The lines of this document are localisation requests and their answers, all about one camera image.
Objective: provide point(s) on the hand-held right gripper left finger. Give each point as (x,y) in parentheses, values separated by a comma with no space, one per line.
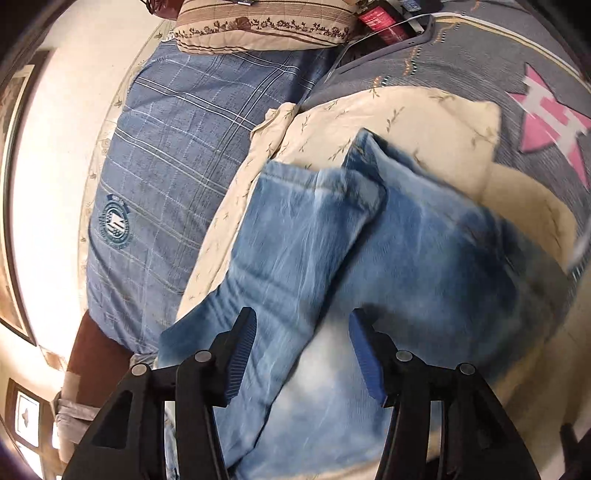
(240,351)

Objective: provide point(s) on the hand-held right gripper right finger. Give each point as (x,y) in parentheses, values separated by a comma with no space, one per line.
(364,356)

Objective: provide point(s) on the blue denim pants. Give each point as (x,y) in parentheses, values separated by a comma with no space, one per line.
(300,240)

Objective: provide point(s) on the grey cloth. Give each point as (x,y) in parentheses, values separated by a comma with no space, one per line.
(74,415)

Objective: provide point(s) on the blue plaid blanket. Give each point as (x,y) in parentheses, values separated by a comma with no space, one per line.
(184,161)

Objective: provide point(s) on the cream leaf-print blanket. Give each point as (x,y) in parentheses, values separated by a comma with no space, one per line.
(415,120)

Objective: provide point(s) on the grey blanket with pink star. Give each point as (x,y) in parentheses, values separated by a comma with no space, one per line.
(461,55)

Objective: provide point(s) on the striped floral pillow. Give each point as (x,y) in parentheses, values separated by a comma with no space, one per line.
(258,23)

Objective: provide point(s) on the red box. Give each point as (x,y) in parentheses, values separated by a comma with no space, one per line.
(383,21)

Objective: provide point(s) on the brown bed frame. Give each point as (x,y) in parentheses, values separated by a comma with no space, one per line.
(97,360)

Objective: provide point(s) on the small dark picture frame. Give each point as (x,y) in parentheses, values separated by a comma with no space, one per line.
(25,415)

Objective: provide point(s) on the large dark picture frame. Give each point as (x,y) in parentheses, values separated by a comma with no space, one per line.
(14,295)

